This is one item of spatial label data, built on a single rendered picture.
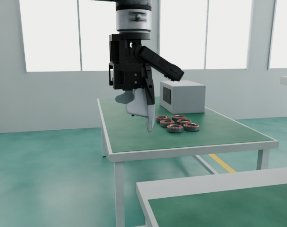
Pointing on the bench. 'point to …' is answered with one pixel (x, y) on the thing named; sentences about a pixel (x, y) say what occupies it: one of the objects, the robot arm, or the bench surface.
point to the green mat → (229, 208)
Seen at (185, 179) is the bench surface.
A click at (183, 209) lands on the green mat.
